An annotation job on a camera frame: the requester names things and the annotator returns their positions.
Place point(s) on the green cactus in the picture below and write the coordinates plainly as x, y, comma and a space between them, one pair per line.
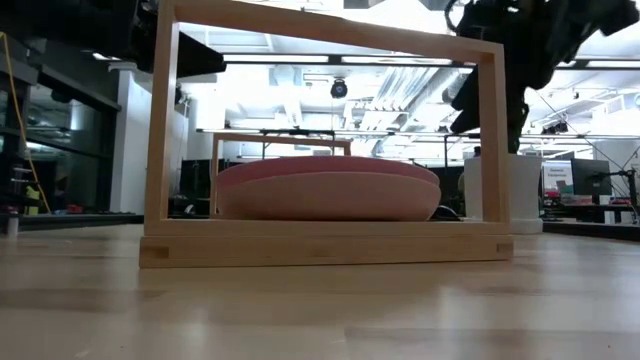
519, 127

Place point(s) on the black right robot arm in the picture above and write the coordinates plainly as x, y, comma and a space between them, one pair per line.
620, 12

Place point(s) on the pale pink plate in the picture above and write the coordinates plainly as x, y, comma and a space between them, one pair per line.
325, 200

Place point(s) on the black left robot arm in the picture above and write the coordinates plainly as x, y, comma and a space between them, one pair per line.
100, 25

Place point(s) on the white hexagonal plant pot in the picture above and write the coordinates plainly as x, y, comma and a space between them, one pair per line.
525, 195

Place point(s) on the wooden slatted shelf rack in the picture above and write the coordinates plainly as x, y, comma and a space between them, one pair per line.
325, 245

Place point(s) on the white printed sign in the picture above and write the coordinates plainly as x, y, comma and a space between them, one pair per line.
557, 175

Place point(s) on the black round ceiling camera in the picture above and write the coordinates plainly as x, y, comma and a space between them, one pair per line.
339, 88

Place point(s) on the black office monitor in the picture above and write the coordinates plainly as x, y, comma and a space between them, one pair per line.
591, 176

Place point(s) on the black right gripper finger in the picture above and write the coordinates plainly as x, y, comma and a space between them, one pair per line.
467, 102

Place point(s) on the bright pink plate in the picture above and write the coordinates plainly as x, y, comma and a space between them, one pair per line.
325, 164

